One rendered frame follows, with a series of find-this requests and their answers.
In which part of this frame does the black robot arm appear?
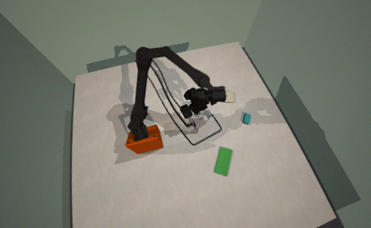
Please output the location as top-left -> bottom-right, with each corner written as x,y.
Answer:
128,46 -> 227,142

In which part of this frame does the green rectangular block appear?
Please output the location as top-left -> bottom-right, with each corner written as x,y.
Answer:
214,147 -> 232,176

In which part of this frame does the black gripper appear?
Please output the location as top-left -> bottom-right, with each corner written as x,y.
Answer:
180,97 -> 217,119

